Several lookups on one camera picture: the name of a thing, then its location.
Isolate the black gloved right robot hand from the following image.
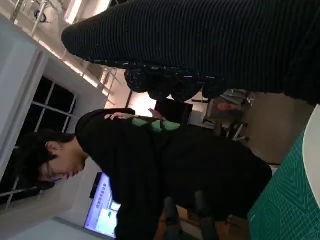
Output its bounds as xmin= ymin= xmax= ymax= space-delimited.
xmin=61 ymin=0 xmax=320 ymax=106

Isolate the white square plate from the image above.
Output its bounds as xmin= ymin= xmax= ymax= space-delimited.
xmin=302 ymin=103 xmax=320 ymax=201

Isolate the black monitor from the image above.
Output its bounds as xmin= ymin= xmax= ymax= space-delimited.
xmin=154 ymin=98 xmax=195 ymax=125

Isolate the grey swivel office chair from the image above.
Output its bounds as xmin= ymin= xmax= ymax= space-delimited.
xmin=202 ymin=89 xmax=256 ymax=144

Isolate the person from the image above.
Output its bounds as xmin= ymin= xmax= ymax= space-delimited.
xmin=14 ymin=107 xmax=274 ymax=240

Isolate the dark paned window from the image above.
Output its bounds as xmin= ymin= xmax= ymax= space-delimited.
xmin=0 ymin=74 xmax=77 ymax=210

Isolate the green cutting mat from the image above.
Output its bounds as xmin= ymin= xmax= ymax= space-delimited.
xmin=247 ymin=127 xmax=320 ymax=240

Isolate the large wall display screen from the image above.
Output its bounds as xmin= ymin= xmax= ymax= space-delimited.
xmin=83 ymin=171 xmax=122 ymax=240

